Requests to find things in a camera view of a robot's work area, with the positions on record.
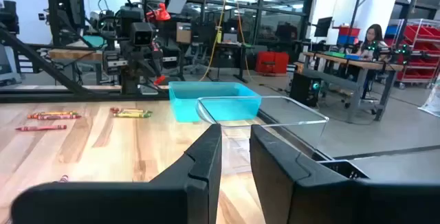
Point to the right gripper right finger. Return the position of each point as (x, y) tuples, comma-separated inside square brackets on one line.
[(271, 169)]

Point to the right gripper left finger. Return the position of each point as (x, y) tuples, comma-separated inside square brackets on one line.
[(206, 155)]

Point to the green crayon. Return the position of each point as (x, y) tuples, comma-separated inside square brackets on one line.
[(130, 115), (137, 112)]

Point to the background black robot arm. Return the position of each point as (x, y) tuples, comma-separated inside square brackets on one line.
[(395, 52)]

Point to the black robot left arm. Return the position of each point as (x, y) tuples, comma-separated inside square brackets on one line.
[(129, 14)]

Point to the clear plastic bin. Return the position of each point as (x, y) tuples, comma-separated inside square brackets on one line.
[(292, 128)]

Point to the teal plastic bin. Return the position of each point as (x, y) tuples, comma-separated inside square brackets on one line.
[(192, 107)]

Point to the cardboard box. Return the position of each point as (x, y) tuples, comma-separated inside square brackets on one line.
[(183, 32)]

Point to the red lamp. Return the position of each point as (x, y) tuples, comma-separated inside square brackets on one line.
[(159, 12)]

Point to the black computer tower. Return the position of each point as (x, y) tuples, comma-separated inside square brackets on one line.
[(304, 88)]

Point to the orange crayon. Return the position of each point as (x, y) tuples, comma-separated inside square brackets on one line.
[(60, 117)]

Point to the red crate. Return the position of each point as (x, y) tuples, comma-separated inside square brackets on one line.
[(272, 62)]

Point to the wooden workbench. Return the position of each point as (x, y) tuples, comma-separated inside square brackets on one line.
[(343, 62)]

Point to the black monitor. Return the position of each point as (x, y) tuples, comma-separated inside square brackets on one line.
[(323, 26)]

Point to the person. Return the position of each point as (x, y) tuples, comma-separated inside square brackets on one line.
[(373, 33)]

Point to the white bag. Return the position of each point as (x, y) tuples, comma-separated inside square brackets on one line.
[(431, 100)]

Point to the metal shelf rack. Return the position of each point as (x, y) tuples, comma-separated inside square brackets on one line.
[(423, 35)]

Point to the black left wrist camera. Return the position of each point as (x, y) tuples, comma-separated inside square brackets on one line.
[(141, 33)]

